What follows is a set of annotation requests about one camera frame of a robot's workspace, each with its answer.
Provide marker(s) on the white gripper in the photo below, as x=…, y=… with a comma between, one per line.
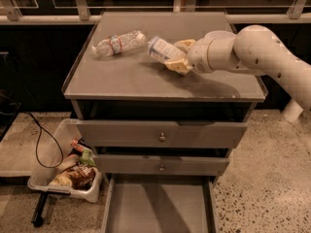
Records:
x=198, y=57

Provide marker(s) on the blue plastic bottle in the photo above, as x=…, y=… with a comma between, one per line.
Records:
x=162, y=51

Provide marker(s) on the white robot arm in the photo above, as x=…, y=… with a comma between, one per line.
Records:
x=255, y=50

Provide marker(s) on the clear crinkled water bottle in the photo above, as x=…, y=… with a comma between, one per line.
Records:
x=119, y=43

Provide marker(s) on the grey drawer cabinet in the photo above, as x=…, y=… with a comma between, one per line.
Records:
x=132, y=86

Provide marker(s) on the grey top drawer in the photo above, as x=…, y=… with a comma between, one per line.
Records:
x=161, y=134

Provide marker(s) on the grey drawer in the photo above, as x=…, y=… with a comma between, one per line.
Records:
x=160, y=204
x=162, y=165
x=161, y=134

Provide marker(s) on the grey middle drawer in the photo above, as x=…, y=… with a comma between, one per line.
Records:
x=162, y=165

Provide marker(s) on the grey bottom drawer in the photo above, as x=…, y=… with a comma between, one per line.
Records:
x=160, y=204

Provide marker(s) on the white ceramic bowl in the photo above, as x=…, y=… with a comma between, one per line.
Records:
x=219, y=34

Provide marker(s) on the white pillar base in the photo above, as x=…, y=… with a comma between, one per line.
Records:
x=292, y=111

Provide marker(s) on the metal window railing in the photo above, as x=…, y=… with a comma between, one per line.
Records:
x=90, y=11

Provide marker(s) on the green snack packet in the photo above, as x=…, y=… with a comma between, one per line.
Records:
x=87, y=158

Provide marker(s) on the clear plastic bin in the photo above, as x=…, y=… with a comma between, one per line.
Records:
x=62, y=152

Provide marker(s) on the brown snack bag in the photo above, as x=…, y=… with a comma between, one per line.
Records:
x=78, y=177

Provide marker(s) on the black bar on floor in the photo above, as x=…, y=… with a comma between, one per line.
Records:
x=37, y=219

